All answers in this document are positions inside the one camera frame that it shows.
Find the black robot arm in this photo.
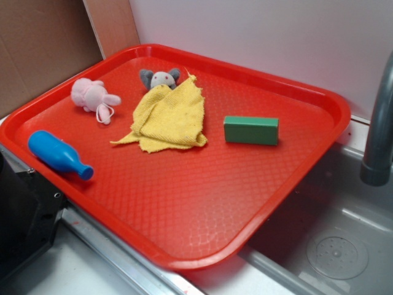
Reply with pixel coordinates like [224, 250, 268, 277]
[1, 154, 66, 282]

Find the green rectangular block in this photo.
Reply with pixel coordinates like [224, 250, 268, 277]
[224, 116, 279, 146]

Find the red plastic tray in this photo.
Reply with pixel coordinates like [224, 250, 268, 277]
[1, 44, 351, 270]

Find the yellow cloth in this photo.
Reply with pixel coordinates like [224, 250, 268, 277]
[112, 74, 208, 153]

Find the grey plush elephant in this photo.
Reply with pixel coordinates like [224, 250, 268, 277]
[139, 68, 181, 90]

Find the pink plush bunny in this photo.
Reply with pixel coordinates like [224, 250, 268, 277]
[71, 77, 122, 125]

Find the blue plastic bottle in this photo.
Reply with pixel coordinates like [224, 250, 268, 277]
[28, 130, 94, 181]

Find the grey toy sink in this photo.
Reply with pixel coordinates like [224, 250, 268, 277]
[187, 143, 393, 295]

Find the grey faucet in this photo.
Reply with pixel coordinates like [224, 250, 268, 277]
[360, 56, 392, 186]

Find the brown cardboard panel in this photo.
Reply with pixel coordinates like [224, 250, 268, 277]
[1, 1, 139, 117]

